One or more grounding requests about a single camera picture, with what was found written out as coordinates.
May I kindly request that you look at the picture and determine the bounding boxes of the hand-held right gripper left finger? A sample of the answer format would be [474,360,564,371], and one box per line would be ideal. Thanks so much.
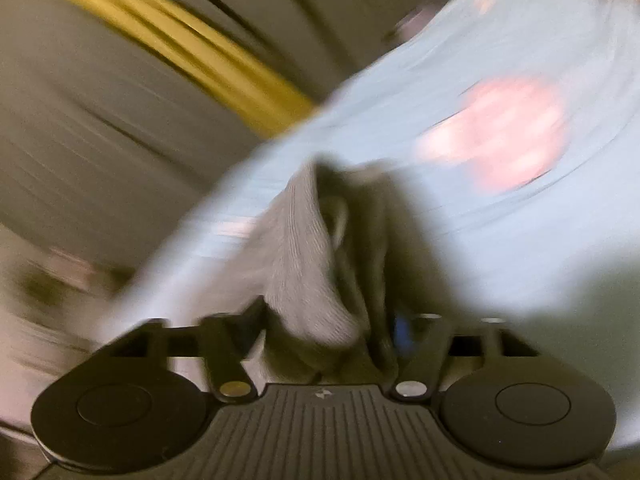
[102,306,266,404]

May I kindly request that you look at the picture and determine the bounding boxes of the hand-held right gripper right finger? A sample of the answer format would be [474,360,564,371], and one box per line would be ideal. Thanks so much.
[389,313,539,404]

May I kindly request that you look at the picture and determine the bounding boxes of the grey pants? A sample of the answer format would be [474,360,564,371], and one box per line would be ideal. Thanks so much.
[260,154,453,387]

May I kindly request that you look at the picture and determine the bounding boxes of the light blue printed bed sheet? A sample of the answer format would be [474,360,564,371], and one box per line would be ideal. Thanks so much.
[95,0,640,356]

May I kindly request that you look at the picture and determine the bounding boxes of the yellow curtain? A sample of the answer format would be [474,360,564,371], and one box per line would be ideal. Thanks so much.
[12,0,318,137]

